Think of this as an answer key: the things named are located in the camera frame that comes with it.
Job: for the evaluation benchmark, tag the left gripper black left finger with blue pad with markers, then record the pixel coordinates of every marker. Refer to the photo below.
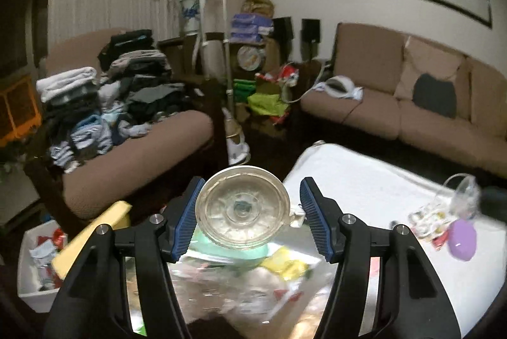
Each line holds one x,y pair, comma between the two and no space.
154,244

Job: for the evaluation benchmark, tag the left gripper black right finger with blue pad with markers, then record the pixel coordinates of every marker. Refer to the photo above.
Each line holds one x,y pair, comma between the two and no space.
345,240

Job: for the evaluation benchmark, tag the glass lid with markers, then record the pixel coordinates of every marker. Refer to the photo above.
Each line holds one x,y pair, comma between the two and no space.
244,207

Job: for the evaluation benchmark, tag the yellow snack bag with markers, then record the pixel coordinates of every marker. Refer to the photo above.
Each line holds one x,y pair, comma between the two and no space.
116,216

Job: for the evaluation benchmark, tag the brown armchair sofa left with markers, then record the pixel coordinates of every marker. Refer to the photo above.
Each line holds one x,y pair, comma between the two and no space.
141,170

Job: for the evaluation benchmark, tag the white flower-shaped tray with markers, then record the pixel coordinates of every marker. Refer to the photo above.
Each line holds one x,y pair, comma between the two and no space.
431,221

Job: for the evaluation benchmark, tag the white pole stand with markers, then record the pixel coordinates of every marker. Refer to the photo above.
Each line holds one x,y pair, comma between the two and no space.
238,150

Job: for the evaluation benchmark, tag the purple oval case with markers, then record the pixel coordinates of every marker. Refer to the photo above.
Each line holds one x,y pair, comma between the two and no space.
462,240

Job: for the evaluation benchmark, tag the clear plastic bucket cup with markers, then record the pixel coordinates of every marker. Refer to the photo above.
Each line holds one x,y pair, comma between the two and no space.
460,195

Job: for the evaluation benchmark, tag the pile of folded clothes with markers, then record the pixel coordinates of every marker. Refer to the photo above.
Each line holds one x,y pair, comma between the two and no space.
94,105

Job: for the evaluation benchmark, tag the white headset on sofa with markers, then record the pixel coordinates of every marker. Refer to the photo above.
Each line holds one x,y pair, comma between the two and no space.
340,87

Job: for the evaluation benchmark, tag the green bag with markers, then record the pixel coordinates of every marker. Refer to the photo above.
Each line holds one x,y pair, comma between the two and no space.
267,104

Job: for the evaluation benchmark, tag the brown three-seat sofa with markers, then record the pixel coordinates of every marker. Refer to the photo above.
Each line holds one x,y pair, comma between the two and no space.
386,64

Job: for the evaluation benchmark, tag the black cushion on sofa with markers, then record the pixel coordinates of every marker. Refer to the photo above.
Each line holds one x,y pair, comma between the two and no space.
435,96

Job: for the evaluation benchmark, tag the stack of blue packages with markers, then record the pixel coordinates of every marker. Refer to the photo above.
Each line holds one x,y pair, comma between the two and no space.
250,28

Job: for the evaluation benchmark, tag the blue white vase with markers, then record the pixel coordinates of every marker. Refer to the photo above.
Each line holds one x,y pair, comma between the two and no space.
190,16

